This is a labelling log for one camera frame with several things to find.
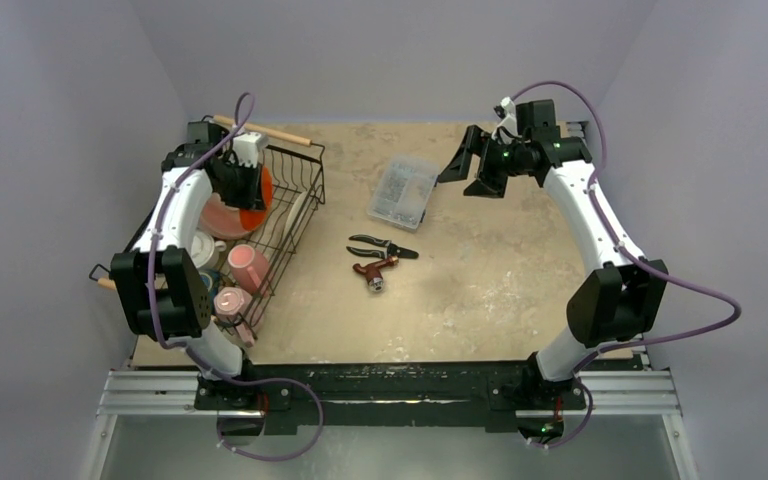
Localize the orange plate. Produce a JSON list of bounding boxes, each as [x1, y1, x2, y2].
[[238, 167, 273, 232]]

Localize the pink ceramic mug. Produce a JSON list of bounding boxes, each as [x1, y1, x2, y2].
[[227, 244, 270, 295]]

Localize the pink faceted ceramic cup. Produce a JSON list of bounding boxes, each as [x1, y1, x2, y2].
[[214, 287, 253, 327]]

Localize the small cream saucer plate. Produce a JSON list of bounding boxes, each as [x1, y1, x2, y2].
[[284, 192, 309, 236]]

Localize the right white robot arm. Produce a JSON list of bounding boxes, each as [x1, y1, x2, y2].
[[438, 97, 667, 407]]

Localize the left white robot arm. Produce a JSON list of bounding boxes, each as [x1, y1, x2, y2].
[[110, 121, 269, 409]]

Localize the clear plastic screw box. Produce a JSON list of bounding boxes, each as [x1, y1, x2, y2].
[[366, 155, 441, 232]]

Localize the blue ceramic cup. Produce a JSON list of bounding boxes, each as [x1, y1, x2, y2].
[[199, 269, 222, 295]]

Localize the red brown faucet tap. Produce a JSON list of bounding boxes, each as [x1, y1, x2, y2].
[[352, 256, 399, 293]]

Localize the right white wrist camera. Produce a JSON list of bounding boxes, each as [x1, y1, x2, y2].
[[491, 97, 519, 144]]

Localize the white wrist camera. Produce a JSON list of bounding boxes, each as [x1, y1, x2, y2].
[[229, 131, 269, 169], [491, 97, 519, 144]]

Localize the black wire dish rack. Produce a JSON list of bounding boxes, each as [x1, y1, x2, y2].
[[87, 113, 326, 346]]

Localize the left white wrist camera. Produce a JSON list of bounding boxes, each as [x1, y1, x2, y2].
[[229, 131, 269, 169]]

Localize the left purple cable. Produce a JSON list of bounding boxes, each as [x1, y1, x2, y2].
[[145, 91, 326, 463]]

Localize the purple cable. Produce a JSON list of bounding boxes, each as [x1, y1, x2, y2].
[[145, 91, 326, 463], [509, 80, 743, 452]]

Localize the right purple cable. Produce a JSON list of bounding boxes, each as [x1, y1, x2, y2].
[[509, 80, 743, 452]]

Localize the black handled pliers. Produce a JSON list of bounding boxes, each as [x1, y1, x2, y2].
[[346, 234, 420, 260]]

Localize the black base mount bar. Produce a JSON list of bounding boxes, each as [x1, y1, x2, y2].
[[194, 357, 587, 440]]

